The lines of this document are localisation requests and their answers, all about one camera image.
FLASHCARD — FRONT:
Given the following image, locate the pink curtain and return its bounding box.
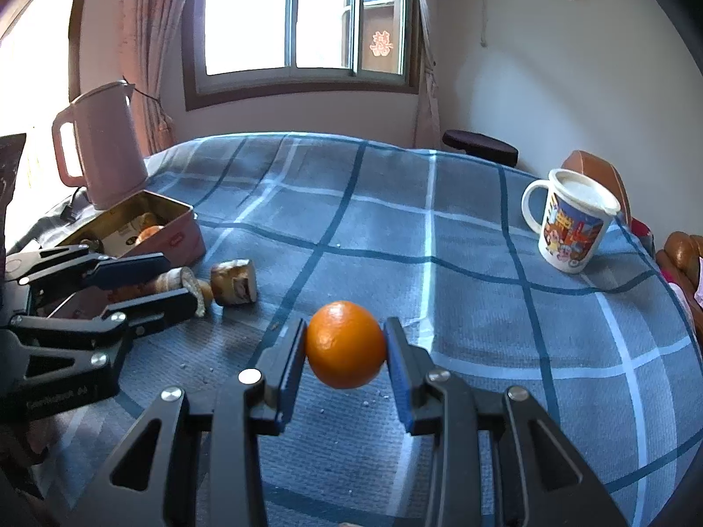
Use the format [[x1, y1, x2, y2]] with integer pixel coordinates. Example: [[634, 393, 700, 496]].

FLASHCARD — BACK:
[[121, 0, 208, 157], [411, 0, 458, 150]]

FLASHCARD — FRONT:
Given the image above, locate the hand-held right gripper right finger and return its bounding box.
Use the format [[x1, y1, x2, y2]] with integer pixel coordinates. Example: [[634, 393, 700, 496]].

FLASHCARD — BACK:
[[383, 315, 630, 527]]

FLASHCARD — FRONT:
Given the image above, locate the pink tin box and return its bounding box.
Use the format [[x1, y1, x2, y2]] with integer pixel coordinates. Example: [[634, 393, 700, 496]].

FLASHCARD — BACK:
[[55, 189, 208, 265]]

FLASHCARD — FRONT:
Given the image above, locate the brown cake roll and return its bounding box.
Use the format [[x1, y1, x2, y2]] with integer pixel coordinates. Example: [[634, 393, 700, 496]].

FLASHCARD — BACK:
[[144, 266, 207, 318], [211, 259, 258, 307]]

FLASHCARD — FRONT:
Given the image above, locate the white paper packet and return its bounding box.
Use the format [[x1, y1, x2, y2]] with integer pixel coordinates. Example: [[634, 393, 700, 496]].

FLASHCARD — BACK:
[[101, 220, 145, 258]]

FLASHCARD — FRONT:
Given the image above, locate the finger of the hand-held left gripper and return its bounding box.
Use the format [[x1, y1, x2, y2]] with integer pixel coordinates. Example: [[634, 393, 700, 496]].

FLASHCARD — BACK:
[[5, 245, 172, 305], [0, 288, 199, 396]]

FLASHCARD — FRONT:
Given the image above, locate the brown wooden chair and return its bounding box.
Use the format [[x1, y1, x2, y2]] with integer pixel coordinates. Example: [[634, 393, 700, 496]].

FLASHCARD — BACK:
[[561, 150, 634, 227], [656, 231, 703, 286]]

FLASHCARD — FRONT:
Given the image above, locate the pink electric kettle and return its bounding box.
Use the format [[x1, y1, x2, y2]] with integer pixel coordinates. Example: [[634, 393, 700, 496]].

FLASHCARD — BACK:
[[52, 80, 150, 211]]

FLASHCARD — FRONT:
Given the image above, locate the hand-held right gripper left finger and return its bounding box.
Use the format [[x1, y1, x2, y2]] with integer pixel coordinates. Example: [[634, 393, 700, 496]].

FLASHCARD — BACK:
[[66, 318, 308, 527]]

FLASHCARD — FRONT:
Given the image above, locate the black kettle cable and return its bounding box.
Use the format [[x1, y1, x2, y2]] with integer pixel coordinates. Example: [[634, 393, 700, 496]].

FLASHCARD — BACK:
[[63, 185, 93, 223]]

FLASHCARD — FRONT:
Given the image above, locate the blue plaid blanket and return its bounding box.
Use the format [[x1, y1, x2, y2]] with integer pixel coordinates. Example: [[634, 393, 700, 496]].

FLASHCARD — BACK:
[[27, 132, 701, 527]]

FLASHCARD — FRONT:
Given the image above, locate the white cartoon print mug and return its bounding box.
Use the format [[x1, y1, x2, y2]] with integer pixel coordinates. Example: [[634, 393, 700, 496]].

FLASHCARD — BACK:
[[521, 167, 622, 275]]

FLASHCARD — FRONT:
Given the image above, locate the black round stool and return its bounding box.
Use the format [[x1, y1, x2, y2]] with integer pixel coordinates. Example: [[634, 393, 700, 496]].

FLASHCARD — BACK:
[[442, 129, 520, 169]]

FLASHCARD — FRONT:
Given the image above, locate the brown framed window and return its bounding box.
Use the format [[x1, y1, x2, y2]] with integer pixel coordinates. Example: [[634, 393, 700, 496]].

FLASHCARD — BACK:
[[184, 0, 426, 112]]

